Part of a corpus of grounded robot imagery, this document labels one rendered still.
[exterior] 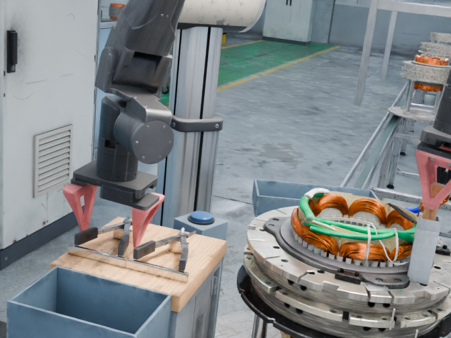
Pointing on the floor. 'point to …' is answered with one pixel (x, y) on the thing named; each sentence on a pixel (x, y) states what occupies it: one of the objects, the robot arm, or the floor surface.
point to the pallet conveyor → (369, 173)
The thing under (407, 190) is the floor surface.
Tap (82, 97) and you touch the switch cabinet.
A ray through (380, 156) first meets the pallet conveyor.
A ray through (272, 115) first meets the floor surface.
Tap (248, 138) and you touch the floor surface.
